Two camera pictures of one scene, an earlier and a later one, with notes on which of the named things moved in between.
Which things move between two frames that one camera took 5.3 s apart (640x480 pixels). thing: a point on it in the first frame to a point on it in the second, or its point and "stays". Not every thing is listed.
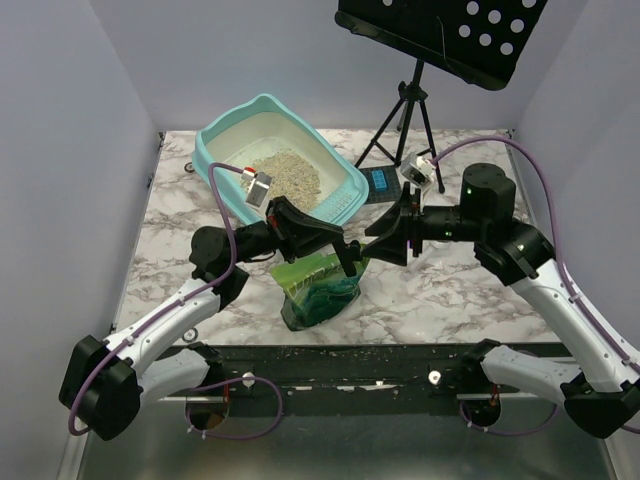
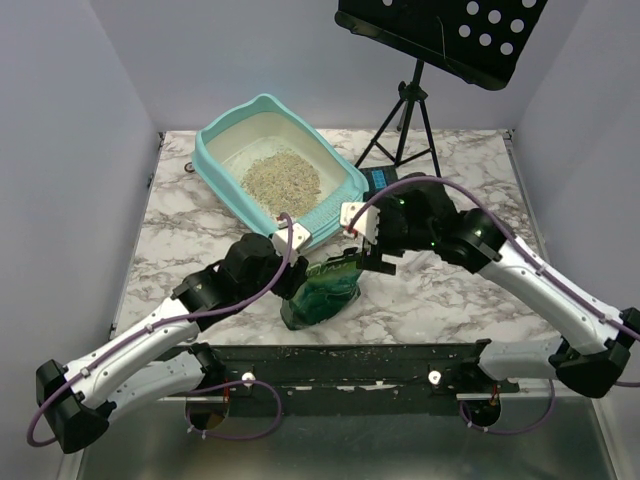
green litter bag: x=315 y=289 stays
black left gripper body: x=285 y=233 to x=289 y=279
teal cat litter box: x=265 y=135 stays
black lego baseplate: x=383 y=184 stays
